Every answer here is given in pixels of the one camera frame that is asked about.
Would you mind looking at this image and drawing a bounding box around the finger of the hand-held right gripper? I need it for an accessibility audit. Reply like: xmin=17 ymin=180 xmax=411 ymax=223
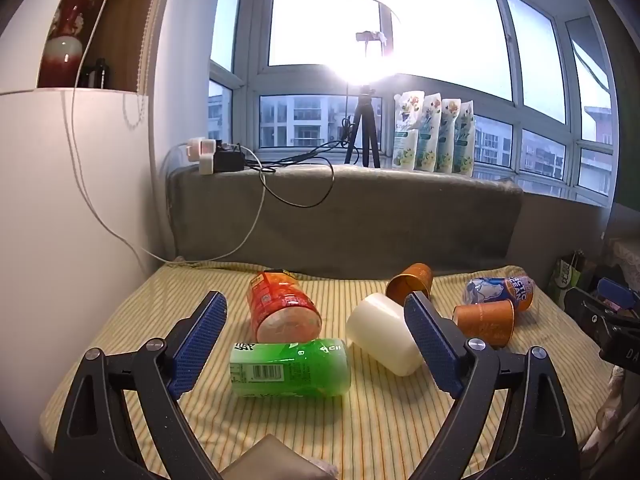
xmin=597 ymin=277 xmax=640 ymax=312

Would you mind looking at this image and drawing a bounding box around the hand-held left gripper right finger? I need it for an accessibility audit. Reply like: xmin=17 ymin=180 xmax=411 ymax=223
xmin=403 ymin=292 xmax=584 ymax=480

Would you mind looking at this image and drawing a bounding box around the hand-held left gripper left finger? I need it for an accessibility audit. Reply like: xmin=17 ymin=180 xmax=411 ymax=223
xmin=52 ymin=290 xmax=229 ymax=480

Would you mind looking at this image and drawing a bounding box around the white plastic cup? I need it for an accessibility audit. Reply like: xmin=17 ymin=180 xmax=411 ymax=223
xmin=345 ymin=292 xmax=426 ymax=376

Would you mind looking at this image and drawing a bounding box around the brown paper cup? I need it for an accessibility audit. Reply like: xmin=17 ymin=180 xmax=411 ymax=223
xmin=452 ymin=299 xmax=515 ymax=349
xmin=385 ymin=262 xmax=434 ymax=307

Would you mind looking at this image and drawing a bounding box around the green paper bag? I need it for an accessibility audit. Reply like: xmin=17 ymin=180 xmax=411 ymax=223
xmin=552 ymin=254 xmax=585 ymax=292

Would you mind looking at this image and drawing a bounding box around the patterned cloth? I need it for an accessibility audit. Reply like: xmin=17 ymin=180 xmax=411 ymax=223
xmin=579 ymin=364 xmax=632 ymax=455

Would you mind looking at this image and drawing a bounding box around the blue and orange drink can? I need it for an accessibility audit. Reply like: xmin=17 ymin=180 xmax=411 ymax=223
xmin=464 ymin=274 xmax=536 ymax=314

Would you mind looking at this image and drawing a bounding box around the orange label plastic jar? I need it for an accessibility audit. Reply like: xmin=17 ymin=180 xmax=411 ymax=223
xmin=246 ymin=269 xmax=324 ymax=344

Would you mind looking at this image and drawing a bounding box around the green plastic bottle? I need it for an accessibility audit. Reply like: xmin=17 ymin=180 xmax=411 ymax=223
xmin=229 ymin=338 xmax=353 ymax=400

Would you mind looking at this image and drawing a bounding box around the grey blanket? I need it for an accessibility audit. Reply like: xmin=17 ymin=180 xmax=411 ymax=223
xmin=165 ymin=163 xmax=525 ymax=281

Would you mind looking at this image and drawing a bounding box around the yellow striped cloth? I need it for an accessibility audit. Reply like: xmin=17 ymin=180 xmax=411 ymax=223
xmin=39 ymin=259 xmax=614 ymax=480

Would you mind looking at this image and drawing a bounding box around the white cabinet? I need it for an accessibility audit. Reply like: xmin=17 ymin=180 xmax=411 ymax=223
xmin=0 ymin=0 xmax=173 ymax=466

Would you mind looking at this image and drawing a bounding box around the white charger plug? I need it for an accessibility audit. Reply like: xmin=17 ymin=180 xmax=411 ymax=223
xmin=185 ymin=137 xmax=216 ymax=164

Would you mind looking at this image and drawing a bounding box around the floral refill pouch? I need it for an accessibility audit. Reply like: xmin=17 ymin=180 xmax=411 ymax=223
xmin=392 ymin=90 xmax=426 ymax=170
xmin=435 ymin=98 xmax=462 ymax=175
xmin=415 ymin=92 xmax=444 ymax=172
xmin=452 ymin=101 xmax=476 ymax=177

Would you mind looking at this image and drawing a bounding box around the black tripod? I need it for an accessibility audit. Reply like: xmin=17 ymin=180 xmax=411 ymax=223
xmin=343 ymin=85 xmax=382 ymax=169

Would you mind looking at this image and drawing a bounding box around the dark glass bottle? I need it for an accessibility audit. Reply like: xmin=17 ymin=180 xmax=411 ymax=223
xmin=88 ymin=58 xmax=112 ymax=90

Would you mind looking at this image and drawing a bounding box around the red and white vase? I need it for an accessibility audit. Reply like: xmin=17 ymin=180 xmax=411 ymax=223
xmin=38 ymin=0 xmax=96 ymax=89

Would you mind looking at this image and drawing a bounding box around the black cable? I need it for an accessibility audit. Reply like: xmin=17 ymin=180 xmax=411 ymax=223
xmin=239 ymin=139 xmax=362 ymax=209

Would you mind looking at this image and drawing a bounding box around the white cable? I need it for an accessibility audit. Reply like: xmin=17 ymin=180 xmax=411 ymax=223
xmin=70 ymin=0 xmax=266 ymax=266

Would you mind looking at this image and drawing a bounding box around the ring light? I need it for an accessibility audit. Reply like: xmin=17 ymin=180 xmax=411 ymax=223
xmin=345 ymin=0 xmax=406 ymax=86

